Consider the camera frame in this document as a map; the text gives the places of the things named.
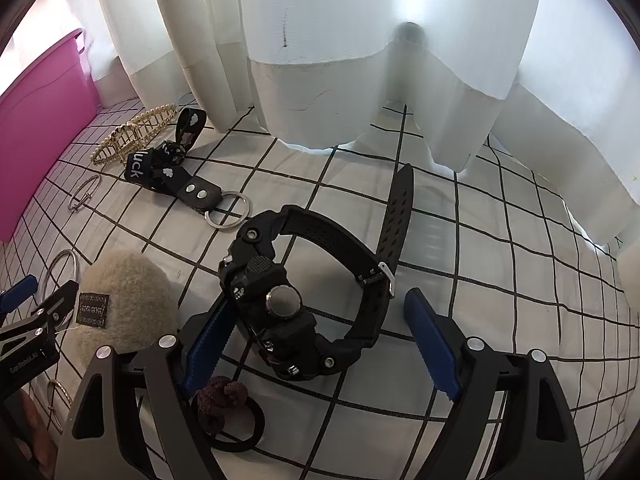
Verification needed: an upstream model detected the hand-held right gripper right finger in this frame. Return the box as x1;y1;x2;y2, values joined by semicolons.
404;288;586;480

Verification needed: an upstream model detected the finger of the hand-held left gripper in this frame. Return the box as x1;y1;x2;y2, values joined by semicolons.
0;274;39;314
0;281;81;347

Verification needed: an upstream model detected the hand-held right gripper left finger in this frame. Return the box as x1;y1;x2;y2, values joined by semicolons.
52;297;241;480

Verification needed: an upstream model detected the black wrist watch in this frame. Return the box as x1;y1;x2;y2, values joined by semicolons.
218;162;416;382

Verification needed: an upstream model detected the pink storage box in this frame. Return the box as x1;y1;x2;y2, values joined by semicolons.
0;29;103;243

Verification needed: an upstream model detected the black keychain strap with ring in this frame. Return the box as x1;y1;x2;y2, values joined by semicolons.
123;107;251;231

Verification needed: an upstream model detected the pearl hair claw clip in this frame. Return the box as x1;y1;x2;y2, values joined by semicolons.
90;102;178;166

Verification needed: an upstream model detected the person's left hand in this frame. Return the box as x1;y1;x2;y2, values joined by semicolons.
10;392;57;471

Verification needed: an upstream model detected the white checked bed sheet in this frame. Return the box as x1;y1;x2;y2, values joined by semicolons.
0;95;640;480

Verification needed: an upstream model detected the white curtain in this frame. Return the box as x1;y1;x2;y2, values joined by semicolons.
50;0;640;246

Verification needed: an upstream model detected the black hair tie maroon knot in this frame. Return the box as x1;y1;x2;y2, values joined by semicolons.
192;376;266;453

